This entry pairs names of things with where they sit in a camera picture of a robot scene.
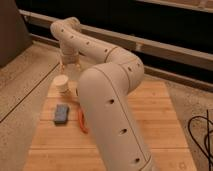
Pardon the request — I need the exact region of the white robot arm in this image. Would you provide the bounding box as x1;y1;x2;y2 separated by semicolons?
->
50;17;157;171

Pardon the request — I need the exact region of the white ceramic cup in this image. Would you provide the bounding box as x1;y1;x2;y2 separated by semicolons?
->
53;75;69;93

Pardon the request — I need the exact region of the orange carrot-shaped object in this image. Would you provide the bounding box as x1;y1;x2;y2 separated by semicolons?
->
78;108;88;134

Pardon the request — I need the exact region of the wooden cutting board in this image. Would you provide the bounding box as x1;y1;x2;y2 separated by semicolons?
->
22;74;198;171

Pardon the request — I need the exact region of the white window rail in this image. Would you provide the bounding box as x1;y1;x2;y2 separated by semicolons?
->
19;9;213;72

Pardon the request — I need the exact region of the black cable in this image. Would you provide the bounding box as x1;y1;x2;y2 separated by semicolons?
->
187;109;213;171

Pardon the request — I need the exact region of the blue sponge block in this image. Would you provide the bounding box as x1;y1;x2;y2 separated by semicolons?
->
54;104;69;124

